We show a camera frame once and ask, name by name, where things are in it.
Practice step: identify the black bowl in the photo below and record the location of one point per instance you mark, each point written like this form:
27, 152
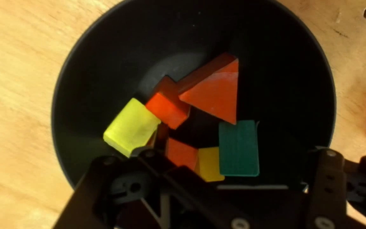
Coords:
107, 51

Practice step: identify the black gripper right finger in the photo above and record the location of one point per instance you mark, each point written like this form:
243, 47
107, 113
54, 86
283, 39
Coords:
324, 182

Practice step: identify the yellow-green rectangular wooden block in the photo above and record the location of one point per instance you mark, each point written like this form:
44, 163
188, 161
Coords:
130, 127

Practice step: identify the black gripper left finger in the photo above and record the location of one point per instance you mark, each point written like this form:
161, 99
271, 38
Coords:
94, 191

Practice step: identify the teal wooden block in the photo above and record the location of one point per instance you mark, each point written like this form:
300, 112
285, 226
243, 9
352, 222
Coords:
239, 147

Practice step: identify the red triangular wooden block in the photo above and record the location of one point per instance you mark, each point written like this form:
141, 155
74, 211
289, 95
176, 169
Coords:
216, 95

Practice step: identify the small yellow wooden block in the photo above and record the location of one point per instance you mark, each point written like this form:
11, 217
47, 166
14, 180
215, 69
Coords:
210, 165

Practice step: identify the orange wooden block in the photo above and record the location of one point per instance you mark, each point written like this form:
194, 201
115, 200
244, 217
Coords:
166, 111
180, 152

